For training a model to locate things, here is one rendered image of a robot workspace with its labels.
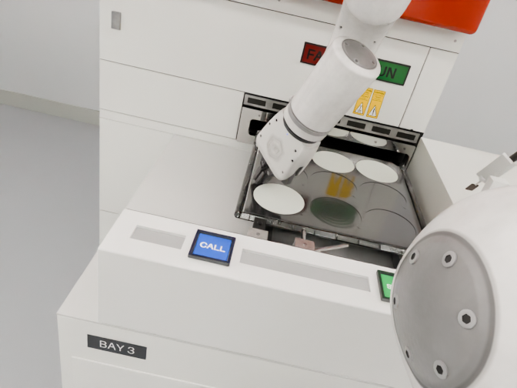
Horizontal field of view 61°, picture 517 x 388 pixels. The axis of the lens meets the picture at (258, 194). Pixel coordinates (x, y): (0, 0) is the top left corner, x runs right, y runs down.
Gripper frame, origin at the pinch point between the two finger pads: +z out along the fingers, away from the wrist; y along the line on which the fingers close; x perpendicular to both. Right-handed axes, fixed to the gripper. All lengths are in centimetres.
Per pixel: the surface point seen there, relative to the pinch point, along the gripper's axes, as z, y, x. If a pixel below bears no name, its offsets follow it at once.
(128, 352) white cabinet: 7.8, 19.9, -34.4
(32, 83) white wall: 165, -178, 16
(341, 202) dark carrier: -2.7, 11.3, 11.9
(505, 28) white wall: 8, -54, 200
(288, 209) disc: -1.8, 9.1, -0.5
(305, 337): -9.9, 30.4, -16.8
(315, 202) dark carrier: -1.9, 9.5, 6.3
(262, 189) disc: 1.1, 2.6, -1.4
